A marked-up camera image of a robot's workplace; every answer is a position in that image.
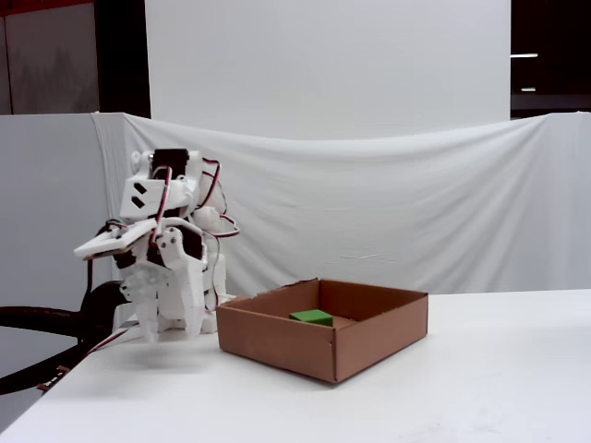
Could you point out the white draped cloth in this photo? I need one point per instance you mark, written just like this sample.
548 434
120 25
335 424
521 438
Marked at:
369 207

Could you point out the white backdrop board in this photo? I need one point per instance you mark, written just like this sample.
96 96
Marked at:
323 55

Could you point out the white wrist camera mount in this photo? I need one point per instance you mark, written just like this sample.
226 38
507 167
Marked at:
106 242

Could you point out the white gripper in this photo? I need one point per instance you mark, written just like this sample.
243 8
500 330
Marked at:
172 258

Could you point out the brown cardboard box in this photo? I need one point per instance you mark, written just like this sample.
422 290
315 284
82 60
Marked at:
378 332

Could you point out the black curved chair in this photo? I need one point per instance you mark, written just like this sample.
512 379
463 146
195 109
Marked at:
27 318

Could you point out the grey partition panel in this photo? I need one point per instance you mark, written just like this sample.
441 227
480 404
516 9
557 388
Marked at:
46 184

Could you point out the brown tape strip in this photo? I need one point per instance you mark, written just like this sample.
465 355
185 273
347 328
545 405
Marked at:
53 378

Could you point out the green wooden cube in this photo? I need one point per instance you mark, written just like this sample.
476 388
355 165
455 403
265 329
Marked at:
311 317

